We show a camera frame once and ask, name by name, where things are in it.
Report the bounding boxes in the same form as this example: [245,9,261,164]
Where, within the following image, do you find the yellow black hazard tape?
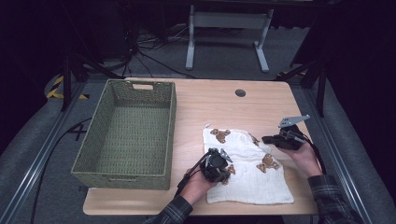
[46,75,90,101]

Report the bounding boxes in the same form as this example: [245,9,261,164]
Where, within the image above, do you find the white cloth with bear print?
[202,123,295,206]

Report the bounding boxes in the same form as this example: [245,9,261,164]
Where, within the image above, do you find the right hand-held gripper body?
[275,114,311,151]

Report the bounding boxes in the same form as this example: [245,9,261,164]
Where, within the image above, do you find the aluminium rail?
[0,82,87,224]
[303,88,375,224]

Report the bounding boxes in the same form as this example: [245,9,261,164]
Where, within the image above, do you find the white metal desk frame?
[185,4,275,74]

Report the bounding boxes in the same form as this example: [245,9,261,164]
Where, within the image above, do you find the green woven basket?
[70,78,177,190]

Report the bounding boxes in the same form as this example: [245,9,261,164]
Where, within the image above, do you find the person's right hand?
[278,141,323,178]

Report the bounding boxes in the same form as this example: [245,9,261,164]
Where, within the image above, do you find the left hand-held gripper black cable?
[176,153,210,197]

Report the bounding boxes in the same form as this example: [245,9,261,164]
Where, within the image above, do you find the long black floor cable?
[29,116,93,224]

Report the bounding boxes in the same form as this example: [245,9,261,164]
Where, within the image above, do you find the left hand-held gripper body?
[200,147,233,184]

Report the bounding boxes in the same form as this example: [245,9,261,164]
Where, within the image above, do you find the black tripod stand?
[275,59,329,119]
[60,52,123,112]

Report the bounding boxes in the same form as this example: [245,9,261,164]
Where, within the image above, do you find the hand-held gripper black cable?
[176,153,210,197]
[298,133,328,175]

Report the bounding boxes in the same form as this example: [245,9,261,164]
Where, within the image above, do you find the right hand-held gripper black cable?
[298,133,328,175]

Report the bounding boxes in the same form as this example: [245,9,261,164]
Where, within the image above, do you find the bundle of black floor cables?
[120,24,198,79]

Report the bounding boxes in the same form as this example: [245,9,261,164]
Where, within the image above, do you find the person's left hand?
[179,167,219,206]

